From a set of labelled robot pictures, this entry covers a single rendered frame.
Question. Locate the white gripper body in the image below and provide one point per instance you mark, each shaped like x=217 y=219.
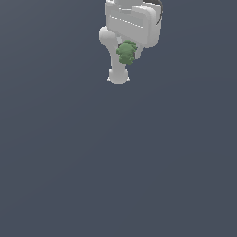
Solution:
x=129 y=23

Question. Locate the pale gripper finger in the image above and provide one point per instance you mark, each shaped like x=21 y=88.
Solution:
x=138 y=52
x=119 y=40

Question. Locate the green bumpy object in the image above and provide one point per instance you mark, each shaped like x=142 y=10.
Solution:
x=126 y=52

